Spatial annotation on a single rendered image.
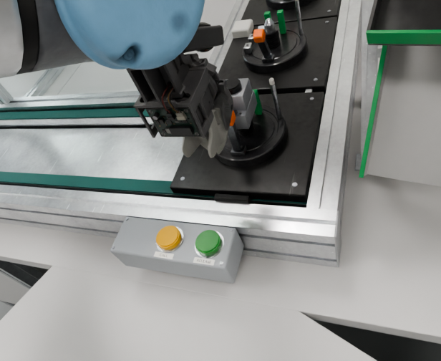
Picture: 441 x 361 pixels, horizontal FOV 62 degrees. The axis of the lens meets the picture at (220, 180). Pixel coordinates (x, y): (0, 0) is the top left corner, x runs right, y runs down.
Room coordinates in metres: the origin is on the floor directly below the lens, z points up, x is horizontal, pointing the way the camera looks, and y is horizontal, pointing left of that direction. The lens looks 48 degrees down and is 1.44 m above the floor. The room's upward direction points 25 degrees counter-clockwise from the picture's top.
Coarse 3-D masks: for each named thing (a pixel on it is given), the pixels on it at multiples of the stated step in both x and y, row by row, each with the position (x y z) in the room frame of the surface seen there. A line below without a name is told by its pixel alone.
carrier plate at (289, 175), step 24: (264, 96) 0.57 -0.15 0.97; (288, 96) 0.54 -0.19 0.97; (312, 96) 0.51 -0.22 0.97; (288, 120) 0.48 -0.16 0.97; (312, 120) 0.46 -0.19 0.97; (288, 144) 0.43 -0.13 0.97; (312, 144) 0.41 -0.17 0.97; (192, 168) 0.47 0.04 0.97; (216, 168) 0.45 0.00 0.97; (240, 168) 0.42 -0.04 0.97; (264, 168) 0.40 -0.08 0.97; (288, 168) 0.38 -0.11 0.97; (312, 168) 0.37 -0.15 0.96; (192, 192) 0.43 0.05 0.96; (216, 192) 0.40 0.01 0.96; (240, 192) 0.38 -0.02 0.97; (264, 192) 0.36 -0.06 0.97; (288, 192) 0.34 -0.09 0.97
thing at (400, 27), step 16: (384, 0) 0.34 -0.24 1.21; (400, 0) 0.33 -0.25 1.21; (416, 0) 0.32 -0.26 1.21; (432, 0) 0.31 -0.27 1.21; (384, 16) 0.32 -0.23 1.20; (400, 16) 0.31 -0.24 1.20; (416, 16) 0.30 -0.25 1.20; (432, 16) 0.29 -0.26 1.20; (368, 32) 0.30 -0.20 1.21; (384, 32) 0.29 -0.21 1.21; (400, 32) 0.28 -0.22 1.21; (416, 32) 0.27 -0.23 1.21; (432, 32) 0.26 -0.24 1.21
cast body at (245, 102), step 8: (232, 80) 0.49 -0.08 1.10; (240, 80) 0.49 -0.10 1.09; (248, 80) 0.49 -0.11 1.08; (232, 88) 0.47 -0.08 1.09; (240, 88) 0.47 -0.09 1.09; (248, 88) 0.48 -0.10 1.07; (232, 96) 0.47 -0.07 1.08; (240, 96) 0.46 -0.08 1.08; (248, 96) 0.47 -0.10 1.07; (240, 104) 0.46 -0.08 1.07; (248, 104) 0.47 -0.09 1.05; (256, 104) 0.49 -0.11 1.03; (240, 112) 0.46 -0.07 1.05; (248, 112) 0.46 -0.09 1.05; (240, 120) 0.45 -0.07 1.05; (248, 120) 0.45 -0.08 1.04; (240, 128) 0.45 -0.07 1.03; (248, 128) 0.45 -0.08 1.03
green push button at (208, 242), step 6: (204, 234) 0.33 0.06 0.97; (210, 234) 0.32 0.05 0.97; (216, 234) 0.32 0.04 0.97; (198, 240) 0.32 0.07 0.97; (204, 240) 0.32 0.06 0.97; (210, 240) 0.31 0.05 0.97; (216, 240) 0.31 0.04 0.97; (198, 246) 0.31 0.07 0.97; (204, 246) 0.31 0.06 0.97; (210, 246) 0.30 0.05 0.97; (216, 246) 0.30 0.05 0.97; (204, 252) 0.30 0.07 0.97; (210, 252) 0.30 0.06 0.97
